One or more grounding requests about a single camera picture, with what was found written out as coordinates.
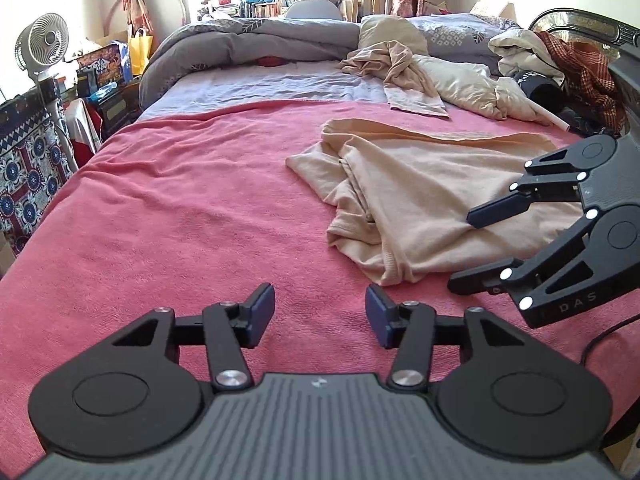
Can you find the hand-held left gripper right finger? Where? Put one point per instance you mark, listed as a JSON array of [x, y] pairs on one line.
[[375, 315]]

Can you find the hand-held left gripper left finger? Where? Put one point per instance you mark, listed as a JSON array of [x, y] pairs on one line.
[[262, 310]]

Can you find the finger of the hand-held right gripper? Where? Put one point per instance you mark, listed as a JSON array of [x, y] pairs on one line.
[[480, 280], [495, 207]]

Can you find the peach t-shirt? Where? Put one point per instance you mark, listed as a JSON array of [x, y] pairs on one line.
[[425, 185]]

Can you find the cream white garment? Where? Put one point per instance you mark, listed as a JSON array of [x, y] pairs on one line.
[[475, 87]]

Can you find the black printed garment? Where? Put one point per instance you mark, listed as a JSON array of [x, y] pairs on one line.
[[542, 92]]

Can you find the pink blanket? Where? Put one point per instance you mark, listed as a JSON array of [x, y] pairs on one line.
[[175, 210]]

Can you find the white crumpled cloth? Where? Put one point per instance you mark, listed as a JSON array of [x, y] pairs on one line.
[[520, 47]]

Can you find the red plaid cloth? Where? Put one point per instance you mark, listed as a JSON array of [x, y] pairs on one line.
[[590, 70]]

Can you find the beige crumpled garment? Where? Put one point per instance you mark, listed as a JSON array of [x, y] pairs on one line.
[[400, 67]]

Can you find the cream pillow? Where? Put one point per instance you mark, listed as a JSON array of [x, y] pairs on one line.
[[395, 30]]

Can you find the black metal headboard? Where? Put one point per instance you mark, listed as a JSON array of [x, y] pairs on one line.
[[590, 17]]

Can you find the small red cloth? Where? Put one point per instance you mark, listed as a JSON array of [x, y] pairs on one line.
[[270, 61]]

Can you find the black storage box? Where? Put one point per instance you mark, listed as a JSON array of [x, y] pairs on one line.
[[117, 107]]

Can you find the white hanging cloth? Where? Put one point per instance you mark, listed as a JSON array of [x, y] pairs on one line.
[[82, 125]]

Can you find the blue red patterned cloth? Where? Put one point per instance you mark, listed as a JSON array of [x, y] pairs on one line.
[[30, 175]]

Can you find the grey chair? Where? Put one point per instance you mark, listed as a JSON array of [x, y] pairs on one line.
[[312, 9]]

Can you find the grey patterned duvet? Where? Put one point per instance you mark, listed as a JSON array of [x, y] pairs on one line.
[[225, 42]]

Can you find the yellow bag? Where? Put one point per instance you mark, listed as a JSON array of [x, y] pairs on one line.
[[140, 52]]

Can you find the colourful patterned box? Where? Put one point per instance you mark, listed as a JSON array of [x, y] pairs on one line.
[[102, 67]]

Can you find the row of books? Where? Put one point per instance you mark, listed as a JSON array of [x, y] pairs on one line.
[[262, 10]]

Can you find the white standing fan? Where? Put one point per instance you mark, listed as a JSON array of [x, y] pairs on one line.
[[42, 40]]

